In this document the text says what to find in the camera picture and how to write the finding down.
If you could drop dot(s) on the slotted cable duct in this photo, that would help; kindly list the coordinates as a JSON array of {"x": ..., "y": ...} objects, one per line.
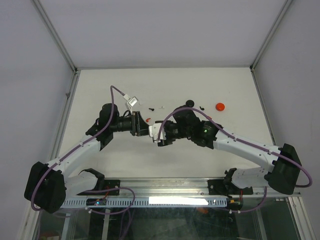
[{"x": 145, "y": 202}]

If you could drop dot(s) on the right aluminium frame post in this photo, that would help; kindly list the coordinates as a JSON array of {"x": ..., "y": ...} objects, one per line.
[{"x": 273, "y": 29}]

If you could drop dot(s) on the red earbud charging case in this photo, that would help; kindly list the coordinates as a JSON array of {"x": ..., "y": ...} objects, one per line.
[{"x": 220, "y": 107}]

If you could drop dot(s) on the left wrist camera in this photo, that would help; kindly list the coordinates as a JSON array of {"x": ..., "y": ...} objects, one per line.
[{"x": 130, "y": 102}]

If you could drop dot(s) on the aluminium mounting rail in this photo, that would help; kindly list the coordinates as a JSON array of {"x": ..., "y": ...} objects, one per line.
[{"x": 162, "y": 186}]

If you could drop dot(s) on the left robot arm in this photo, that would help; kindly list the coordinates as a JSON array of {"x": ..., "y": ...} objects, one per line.
[{"x": 60, "y": 169}]

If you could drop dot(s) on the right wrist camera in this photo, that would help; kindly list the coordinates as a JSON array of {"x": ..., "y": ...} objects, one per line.
[{"x": 156, "y": 132}]

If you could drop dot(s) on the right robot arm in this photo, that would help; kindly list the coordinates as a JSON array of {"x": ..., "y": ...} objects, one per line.
[{"x": 277, "y": 167}]

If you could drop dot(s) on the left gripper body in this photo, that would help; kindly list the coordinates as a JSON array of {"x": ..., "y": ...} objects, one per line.
[{"x": 133, "y": 123}]

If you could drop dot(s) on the left aluminium frame post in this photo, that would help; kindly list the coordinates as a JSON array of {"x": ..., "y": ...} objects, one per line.
[{"x": 53, "y": 33}]

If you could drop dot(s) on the aluminium frame post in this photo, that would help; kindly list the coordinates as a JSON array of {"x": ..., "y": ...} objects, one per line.
[
  {"x": 273, "y": 29},
  {"x": 53, "y": 33}
]

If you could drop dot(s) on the black earbud charging case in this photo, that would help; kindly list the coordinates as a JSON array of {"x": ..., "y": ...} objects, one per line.
[{"x": 190, "y": 103}]

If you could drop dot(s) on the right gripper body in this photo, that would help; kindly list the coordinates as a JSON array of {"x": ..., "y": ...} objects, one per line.
[{"x": 173, "y": 132}]

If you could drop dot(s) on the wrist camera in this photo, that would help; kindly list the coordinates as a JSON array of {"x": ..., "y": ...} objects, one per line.
[
  {"x": 156, "y": 132},
  {"x": 130, "y": 102}
]

